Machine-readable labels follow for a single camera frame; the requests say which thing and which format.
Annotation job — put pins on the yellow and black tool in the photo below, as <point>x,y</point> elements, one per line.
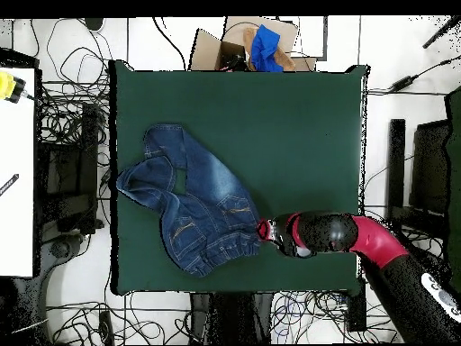
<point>7,86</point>

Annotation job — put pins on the black rod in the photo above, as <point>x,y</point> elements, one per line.
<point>439,34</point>

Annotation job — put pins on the dark green table cloth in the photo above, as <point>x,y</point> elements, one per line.
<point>288,126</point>

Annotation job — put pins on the black chair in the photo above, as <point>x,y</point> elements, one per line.
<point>68,180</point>

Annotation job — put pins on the blue denim jeans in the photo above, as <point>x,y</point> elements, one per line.
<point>201,209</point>

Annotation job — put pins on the green cloth on side table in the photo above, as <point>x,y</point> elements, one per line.
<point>455,180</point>

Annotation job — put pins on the black power strip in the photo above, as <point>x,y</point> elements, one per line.
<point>105,328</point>
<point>356,313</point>

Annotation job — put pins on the dark grey round object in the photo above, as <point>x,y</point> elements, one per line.
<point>94,23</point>

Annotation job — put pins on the white board with dark frame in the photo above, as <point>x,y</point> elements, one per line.
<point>311,36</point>

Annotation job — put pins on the white side table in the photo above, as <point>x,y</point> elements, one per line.
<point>16,223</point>

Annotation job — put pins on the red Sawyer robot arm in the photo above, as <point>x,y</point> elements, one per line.
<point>374,241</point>

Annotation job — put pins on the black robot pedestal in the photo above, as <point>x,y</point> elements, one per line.
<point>230,317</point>

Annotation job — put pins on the bright blue cloth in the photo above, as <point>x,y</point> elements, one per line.
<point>264,47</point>

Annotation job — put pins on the black marker pen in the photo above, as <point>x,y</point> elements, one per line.
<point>9,184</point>

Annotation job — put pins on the brown cardboard box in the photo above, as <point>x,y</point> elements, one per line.
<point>207,50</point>

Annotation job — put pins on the tan brown cloth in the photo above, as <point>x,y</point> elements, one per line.
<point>286,60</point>

